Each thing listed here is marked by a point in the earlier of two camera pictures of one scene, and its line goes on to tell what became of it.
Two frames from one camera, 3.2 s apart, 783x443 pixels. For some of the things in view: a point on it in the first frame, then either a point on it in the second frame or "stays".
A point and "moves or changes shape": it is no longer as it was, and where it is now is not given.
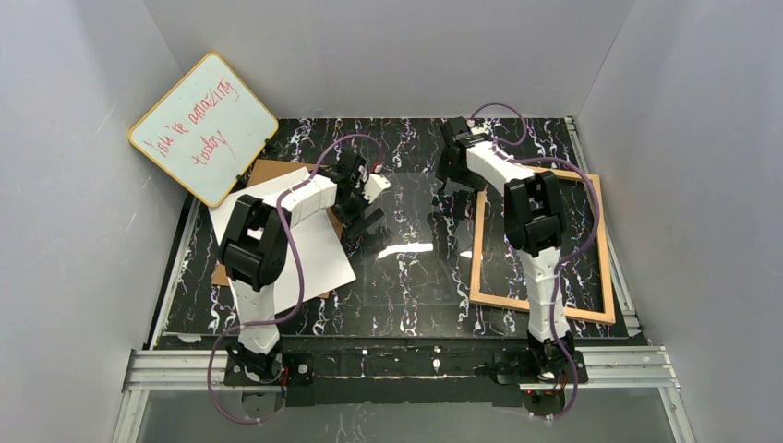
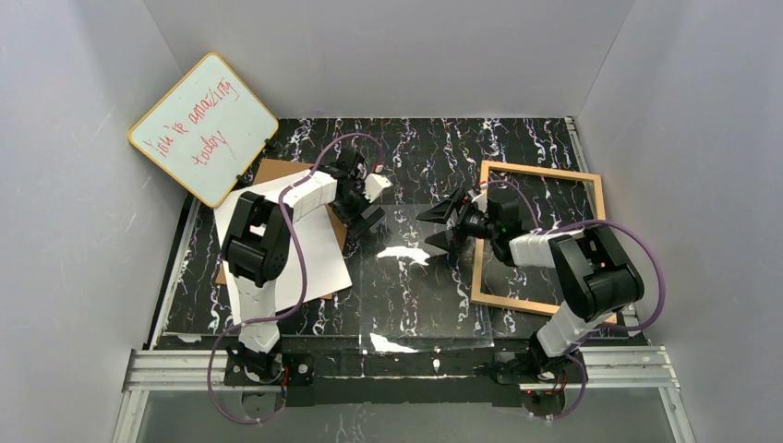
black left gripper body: x=359 y=211 stays
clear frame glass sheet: x=400 y=261 moves or changes shape
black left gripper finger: x=367 y=221 stays
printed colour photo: x=325 y=267 stays
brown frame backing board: x=264 y=172 stays
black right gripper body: x=449 y=185 → x=459 y=221
